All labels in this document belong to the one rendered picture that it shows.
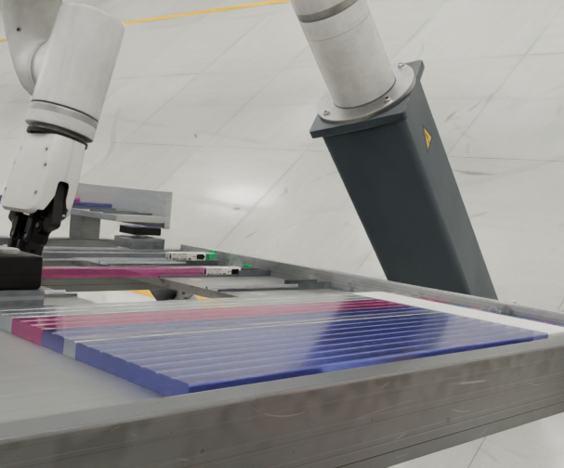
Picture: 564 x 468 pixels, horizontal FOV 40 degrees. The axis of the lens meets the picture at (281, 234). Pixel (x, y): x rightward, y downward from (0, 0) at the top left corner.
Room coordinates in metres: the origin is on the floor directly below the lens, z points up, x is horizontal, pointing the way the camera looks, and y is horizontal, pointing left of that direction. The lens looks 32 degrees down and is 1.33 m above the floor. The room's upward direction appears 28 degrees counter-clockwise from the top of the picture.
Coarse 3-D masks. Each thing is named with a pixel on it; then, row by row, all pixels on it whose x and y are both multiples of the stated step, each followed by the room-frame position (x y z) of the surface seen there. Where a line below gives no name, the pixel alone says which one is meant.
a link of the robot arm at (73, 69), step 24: (72, 24) 0.98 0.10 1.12; (96, 24) 0.97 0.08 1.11; (120, 24) 0.99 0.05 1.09; (48, 48) 0.98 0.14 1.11; (72, 48) 0.96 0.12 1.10; (96, 48) 0.96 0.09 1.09; (48, 72) 0.95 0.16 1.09; (72, 72) 0.94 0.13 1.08; (96, 72) 0.95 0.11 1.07; (48, 96) 0.93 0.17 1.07; (72, 96) 0.93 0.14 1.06; (96, 96) 0.94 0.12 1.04; (96, 120) 0.94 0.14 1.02
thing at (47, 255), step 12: (48, 252) 0.88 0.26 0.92; (60, 252) 0.88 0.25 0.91; (72, 252) 0.89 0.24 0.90; (84, 252) 0.90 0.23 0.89; (96, 252) 0.90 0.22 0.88; (108, 252) 0.91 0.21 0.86; (120, 252) 0.92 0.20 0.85; (132, 252) 0.93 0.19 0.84; (144, 252) 0.94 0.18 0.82; (156, 252) 0.95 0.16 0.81; (204, 252) 0.99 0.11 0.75
